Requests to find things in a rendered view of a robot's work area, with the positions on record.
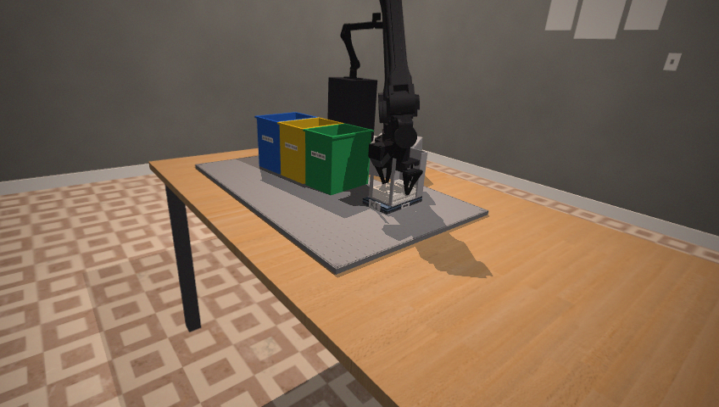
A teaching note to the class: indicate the yellow open bin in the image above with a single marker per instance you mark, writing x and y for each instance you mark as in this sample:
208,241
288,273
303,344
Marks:
292,145

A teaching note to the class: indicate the green open-top bin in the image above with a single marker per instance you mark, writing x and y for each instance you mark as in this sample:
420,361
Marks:
336,157

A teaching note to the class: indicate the blue open-top bin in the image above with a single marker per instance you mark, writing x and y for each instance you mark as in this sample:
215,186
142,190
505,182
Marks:
269,138

